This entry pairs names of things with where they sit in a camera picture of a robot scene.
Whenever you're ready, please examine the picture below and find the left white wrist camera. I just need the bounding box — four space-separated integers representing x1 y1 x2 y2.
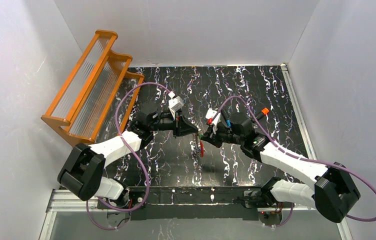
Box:
167 91 184 120

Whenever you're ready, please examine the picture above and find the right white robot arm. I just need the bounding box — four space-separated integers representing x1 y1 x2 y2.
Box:
201 109 361 223

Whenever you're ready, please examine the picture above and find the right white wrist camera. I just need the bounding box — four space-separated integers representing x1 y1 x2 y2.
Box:
205 108 221 126

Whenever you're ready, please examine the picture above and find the orange ribbed plastic rack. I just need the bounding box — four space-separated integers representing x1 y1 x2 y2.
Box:
41 29 145 147

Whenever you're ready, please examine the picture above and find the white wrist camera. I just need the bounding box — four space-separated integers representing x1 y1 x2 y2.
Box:
205 108 221 126
167 91 184 120

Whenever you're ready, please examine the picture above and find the black marker orange cap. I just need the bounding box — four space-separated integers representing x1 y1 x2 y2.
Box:
255 107 270 120

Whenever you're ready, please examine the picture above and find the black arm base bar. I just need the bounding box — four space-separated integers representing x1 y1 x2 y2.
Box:
131 186 269 221

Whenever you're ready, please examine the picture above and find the metal keyring red grip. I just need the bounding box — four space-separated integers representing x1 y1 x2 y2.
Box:
192 131 205 158

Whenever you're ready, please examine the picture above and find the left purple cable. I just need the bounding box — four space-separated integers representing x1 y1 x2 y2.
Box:
86 82 176 231

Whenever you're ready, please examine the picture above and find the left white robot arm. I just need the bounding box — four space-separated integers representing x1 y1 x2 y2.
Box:
57 102 199 201

